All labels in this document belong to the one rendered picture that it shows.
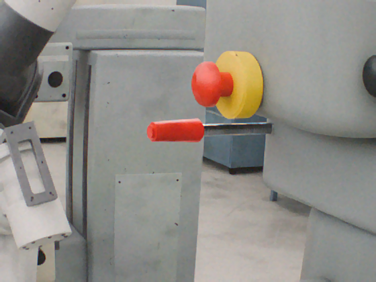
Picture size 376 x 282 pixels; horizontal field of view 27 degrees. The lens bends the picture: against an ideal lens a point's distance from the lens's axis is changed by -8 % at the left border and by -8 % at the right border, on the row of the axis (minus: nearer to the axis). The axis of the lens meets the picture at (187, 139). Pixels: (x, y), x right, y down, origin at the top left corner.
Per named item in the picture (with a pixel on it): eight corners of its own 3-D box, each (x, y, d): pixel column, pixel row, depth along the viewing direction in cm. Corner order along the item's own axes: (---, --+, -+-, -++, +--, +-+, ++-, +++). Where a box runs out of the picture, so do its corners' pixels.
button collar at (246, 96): (242, 124, 72) (246, 54, 70) (209, 112, 77) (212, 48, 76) (262, 123, 72) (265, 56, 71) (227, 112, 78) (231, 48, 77)
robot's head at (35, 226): (-1, 258, 86) (37, 238, 80) (-28, 174, 88) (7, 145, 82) (41, 250, 91) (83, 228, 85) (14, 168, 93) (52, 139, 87)
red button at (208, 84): (206, 111, 71) (209, 64, 70) (184, 103, 74) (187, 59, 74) (240, 110, 72) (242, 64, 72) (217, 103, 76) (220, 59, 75)
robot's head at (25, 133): (5, 224, 86) (17, 208, 80) (-18, 153, 88) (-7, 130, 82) (52, 212, 89) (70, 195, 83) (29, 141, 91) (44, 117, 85)
